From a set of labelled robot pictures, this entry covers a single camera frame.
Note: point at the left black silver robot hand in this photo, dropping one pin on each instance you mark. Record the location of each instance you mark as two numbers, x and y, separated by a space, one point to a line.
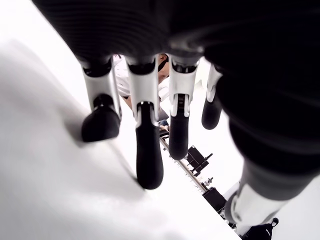
225 37

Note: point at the seated person in white shirt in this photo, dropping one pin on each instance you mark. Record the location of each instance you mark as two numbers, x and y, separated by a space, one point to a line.
163 72

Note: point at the black metal equipment rig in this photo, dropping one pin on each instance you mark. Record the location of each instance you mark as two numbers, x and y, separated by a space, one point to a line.
197 157

